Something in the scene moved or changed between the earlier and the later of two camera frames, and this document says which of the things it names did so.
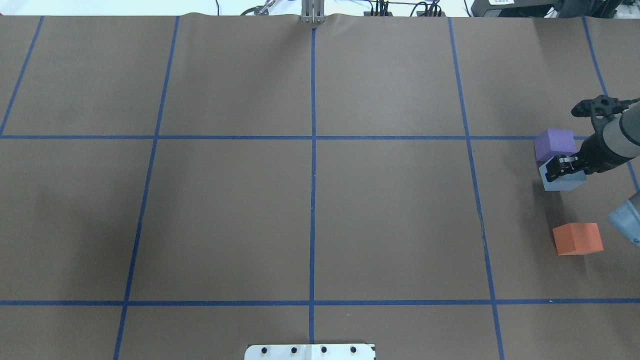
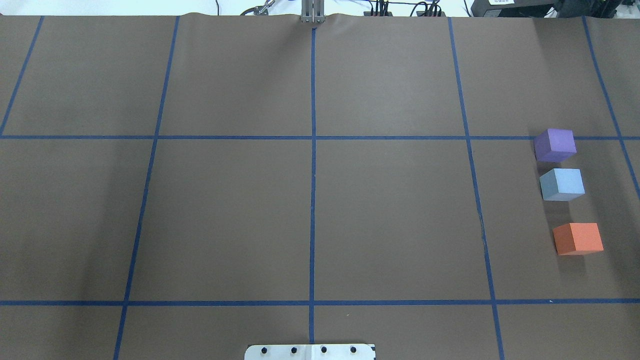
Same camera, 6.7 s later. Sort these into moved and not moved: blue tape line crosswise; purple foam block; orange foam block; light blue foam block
Moved: light blue foam block
Not moved: blue tape line crosswise; orange foam block; purple foam block
